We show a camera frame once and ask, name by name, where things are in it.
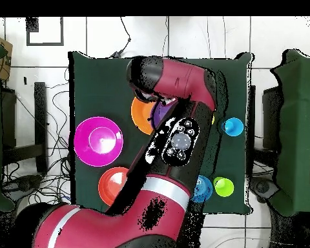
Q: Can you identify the tangle of floor cables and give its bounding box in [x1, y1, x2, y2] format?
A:
[2, 67, 73, 207]

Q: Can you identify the black metal frame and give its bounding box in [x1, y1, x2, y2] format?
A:
[247, 85, 282, 161]
[1, 81, 48, 174]

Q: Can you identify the large orange plastic bowl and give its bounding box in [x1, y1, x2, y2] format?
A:
[130, 96, 157, 136]

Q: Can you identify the red-orange plastic bowl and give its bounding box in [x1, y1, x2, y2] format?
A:
[98, 167, 130, 207]

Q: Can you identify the blue plastic cup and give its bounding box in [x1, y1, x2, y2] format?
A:
[221, 117, 244, 137]

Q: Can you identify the dark green table cloth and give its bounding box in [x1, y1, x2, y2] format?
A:
[68, 51, 253, 215]

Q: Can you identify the purple plastic bowl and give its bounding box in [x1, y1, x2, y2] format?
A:
[150, 101, 176, 129]

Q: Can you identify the blue plastic bowl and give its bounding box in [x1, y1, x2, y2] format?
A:
[192, 174, 214, 203]

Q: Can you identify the large pink plastic bowl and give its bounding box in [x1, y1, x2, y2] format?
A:
[73, 116, 124, 168]

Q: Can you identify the black cable with adapter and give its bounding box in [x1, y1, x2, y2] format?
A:
[109, 16, 132, 59]

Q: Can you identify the cardboard box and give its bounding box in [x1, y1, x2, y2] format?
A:
[0, 37, 14, 81]

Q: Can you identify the black square floor frame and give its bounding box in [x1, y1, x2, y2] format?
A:
[26, 16, 65, 47]

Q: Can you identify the lime green plastic cup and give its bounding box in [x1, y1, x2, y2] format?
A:
[213, 176, 235, 198]

